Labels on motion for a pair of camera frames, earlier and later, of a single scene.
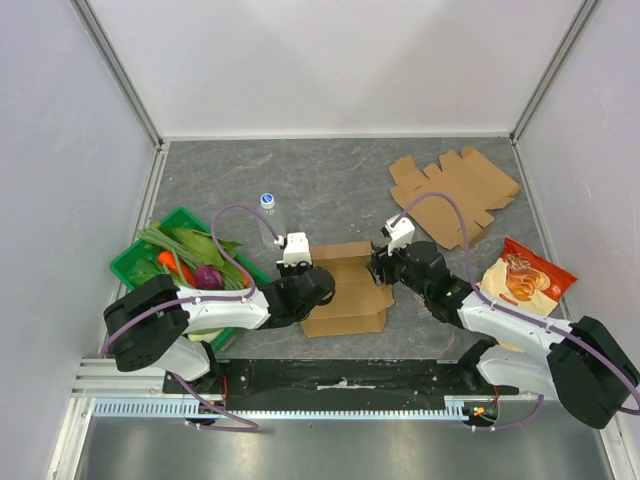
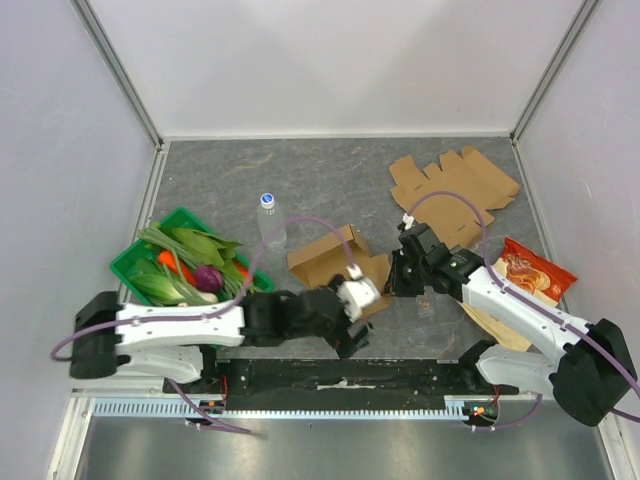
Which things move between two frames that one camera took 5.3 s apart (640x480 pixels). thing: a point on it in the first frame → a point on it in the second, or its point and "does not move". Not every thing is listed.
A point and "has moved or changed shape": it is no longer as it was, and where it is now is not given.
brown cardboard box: x=359 y=304 has moved or changed shape
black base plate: x=333 y=381 does not move
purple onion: x=208 y=277 does not move
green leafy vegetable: x=203 y=245 does not move
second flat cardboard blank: x=473 y=181 does not move
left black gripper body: x=292 y=273 → x=336 y=332
